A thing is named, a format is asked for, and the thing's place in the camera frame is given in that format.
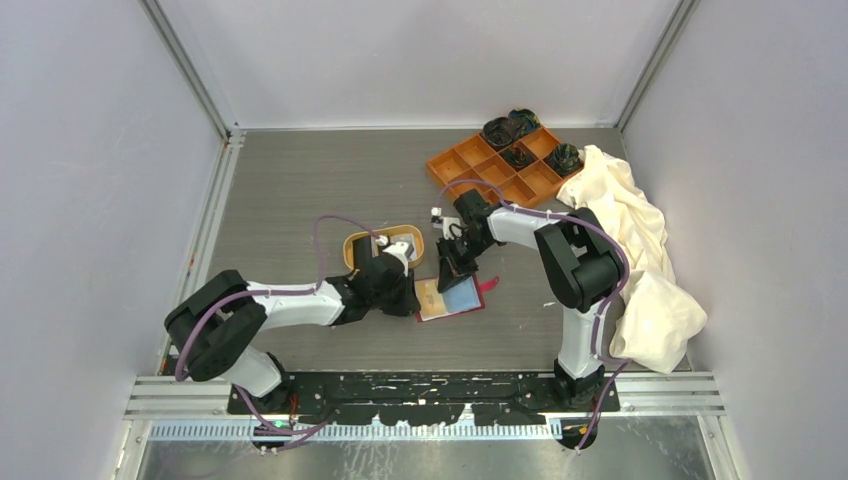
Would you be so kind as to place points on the red card holder wallet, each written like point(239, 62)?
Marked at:
point(468, 295)

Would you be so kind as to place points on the dark camouflage rolled sock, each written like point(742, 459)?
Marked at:
point(564, 160)

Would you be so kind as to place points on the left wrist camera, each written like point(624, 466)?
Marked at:
point(401, 246)

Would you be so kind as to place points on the oval wooden card tray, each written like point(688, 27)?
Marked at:
point(400, 233)

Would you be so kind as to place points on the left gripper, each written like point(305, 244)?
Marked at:
point(409, 302)

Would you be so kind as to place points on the cream cloth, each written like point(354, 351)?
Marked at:
point(659, 317)

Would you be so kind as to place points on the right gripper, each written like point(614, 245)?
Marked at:
point(451, 271)

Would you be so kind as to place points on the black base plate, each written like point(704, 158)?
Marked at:
point(424, 398)

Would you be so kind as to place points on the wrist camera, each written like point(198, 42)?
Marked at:
point(441, 222)
point(401, 246)

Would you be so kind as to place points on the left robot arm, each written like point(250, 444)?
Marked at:
point(213, 329)

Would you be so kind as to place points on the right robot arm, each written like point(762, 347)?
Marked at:
point(582, 264)

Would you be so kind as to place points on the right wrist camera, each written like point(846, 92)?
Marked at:
point(441, 222)

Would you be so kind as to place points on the orange compartment tray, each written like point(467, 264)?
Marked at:
point(473, 165)

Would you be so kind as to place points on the dark rolled sock in tray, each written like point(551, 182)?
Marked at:
point(518, 157)

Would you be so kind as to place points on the dark green rolled sock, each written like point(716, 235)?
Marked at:
point(525, 121)

